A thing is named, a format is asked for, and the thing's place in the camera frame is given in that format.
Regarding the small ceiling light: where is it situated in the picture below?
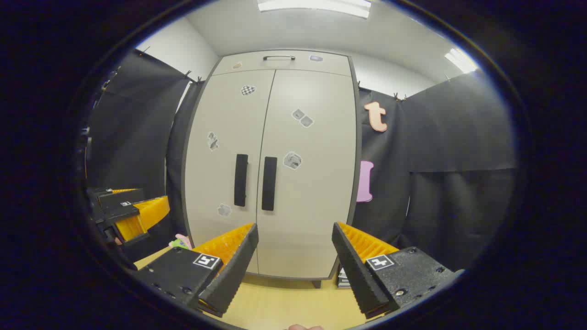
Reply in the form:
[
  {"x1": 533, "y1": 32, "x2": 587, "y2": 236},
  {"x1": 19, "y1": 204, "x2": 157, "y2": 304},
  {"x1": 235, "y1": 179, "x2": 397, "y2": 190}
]
[{"x1": 444, "y1": 47, "x2": 478, "y2": 74}]

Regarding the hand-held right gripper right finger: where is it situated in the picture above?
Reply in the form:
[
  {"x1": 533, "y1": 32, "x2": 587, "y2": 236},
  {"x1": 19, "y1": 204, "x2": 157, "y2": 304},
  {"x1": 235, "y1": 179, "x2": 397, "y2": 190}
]
[{"x1": 332, "y1": 222, "x2": 458, "y2": 320}]

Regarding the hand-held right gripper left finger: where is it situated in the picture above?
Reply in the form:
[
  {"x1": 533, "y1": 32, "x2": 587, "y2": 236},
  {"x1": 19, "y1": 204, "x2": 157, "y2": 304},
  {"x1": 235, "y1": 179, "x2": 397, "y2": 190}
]
[{"x1": 133, "y1": 223, "x2": 260, "y2": 318}]

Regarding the beige cabinet door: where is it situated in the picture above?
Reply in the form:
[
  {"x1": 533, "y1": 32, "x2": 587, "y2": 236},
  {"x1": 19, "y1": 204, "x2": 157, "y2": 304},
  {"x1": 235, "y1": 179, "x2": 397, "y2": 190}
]
[
  {"x1": 183, "y1": 69, "x2": 276, "y2": 275},
  {"x1": 255, "y1": 69, "x2": 358, "y2": 279}
]

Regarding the long ceiling light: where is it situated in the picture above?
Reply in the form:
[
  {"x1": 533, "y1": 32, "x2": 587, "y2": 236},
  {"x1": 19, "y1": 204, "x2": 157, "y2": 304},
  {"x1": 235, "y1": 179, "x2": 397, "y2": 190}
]
[{"x1": 257, "y1": 0, "x2": 372, "y2": 20}]

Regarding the black backdrop cloth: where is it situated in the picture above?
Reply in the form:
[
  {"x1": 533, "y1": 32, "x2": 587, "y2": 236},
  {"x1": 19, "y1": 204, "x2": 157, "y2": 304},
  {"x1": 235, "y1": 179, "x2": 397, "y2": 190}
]
[
  {"x1": 351, "y1": 69, "x2": 519, "y2": 273},
  {"x1": 85, "y1": 49, "x2": 205, "y2": 264}
]

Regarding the beige cabinet drawer front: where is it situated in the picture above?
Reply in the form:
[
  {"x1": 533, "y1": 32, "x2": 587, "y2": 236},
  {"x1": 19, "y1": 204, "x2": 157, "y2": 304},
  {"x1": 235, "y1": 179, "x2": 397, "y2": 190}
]
[{"x1": 212, "y1": 50, "x2": 353, "y2": 77}]

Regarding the beige double-door shoe cabinet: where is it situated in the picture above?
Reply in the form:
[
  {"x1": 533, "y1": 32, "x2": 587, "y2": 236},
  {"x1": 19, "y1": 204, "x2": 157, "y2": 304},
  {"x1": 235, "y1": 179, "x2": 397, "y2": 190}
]
[{"x1": 181, "y1": 49, "x2": 363, "y2": 281}]

